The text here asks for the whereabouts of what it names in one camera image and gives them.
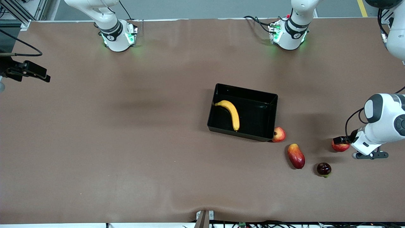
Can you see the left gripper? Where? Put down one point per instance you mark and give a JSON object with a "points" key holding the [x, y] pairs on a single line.
{"points": [[349, 136]]}

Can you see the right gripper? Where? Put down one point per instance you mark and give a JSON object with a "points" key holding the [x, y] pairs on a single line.
{"points": [[9, 67]]}

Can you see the black rectangular plastic box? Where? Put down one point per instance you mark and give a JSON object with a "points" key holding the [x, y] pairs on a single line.
{"points": [[256, 120]]}

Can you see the yellow banana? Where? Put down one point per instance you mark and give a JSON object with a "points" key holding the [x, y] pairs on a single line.
{"points": [[233, 114]]}

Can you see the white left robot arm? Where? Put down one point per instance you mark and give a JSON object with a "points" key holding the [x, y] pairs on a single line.
{"points": [[289, 42]]}

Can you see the dark red mangosteen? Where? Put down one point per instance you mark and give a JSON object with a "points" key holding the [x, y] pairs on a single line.
{"points": [[323, 168]]}

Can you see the red yellow mango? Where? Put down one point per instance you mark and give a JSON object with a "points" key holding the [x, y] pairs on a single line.
{"points": [[296, 156]]}

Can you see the red yellow apple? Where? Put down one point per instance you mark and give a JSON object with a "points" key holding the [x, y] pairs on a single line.
{"points": [[279, 134]]}

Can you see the aluminium frame with black struts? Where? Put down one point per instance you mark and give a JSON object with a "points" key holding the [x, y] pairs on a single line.
{"points": [[39, 8]]}

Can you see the aluminium frame corner post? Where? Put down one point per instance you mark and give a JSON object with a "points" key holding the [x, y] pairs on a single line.
{"points": [[382, 21]]}

